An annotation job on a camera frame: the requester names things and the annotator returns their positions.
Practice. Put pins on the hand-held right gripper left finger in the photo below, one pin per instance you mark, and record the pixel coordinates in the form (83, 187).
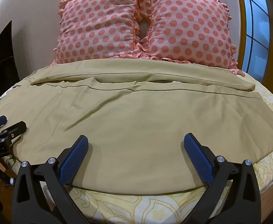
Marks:
(72, 163)

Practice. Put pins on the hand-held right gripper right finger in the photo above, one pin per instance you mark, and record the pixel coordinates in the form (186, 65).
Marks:
(198, 161)

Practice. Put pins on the beige pants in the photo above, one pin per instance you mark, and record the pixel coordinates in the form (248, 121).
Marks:
(138, 133)

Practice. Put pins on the dark wooden cabinet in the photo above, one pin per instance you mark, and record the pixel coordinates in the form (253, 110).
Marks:
(1, 60)

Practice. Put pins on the yellow patterned bed sheet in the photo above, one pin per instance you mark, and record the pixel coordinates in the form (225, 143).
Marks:
(127, 206)

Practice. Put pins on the pink polka dot pillow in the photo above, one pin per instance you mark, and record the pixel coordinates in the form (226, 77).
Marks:
(185, 28)
(99, 25)

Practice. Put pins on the window with white bars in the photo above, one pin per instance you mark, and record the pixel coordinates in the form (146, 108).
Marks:
(256, 28)

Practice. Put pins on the wooden bed frame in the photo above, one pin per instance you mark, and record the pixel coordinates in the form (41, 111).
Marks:
(269, 200)

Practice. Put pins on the wooden window frame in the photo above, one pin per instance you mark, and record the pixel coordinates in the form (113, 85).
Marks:
(238, 16)

